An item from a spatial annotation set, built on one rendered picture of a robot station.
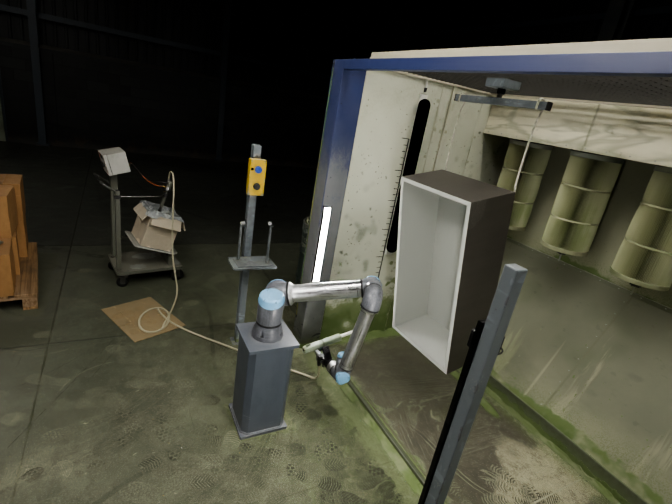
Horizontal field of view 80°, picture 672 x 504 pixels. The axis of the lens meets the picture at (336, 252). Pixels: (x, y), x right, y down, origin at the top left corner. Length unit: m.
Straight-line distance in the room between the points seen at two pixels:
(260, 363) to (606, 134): 2.62
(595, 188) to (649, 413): 1.48
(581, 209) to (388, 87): 1.62
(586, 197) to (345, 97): 1.83
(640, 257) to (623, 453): 1.22
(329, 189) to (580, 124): 1.79
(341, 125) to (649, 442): 2.80
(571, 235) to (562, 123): 0.80
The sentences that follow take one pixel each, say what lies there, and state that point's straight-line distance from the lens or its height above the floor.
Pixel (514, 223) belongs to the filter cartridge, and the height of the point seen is 1.31.
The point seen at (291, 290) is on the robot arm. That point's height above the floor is 0.89.
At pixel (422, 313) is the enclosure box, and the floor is 0.54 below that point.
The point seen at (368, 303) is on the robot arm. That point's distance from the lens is 2.35.
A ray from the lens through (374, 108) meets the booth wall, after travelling 3.09.
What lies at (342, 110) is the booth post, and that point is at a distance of 2.96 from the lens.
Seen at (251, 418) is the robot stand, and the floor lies 0.14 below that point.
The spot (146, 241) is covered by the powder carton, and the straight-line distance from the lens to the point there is 4.31.
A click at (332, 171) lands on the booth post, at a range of 2.99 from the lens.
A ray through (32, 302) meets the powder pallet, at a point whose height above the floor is 0.06.
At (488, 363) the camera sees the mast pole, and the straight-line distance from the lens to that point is 1.40.
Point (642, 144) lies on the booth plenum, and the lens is 3.11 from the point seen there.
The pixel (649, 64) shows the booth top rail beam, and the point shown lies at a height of 2.25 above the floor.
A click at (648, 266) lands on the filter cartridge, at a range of 3.10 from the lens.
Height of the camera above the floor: 2.00
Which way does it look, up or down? 20 degrees down
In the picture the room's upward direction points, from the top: 10 degrees clockwise
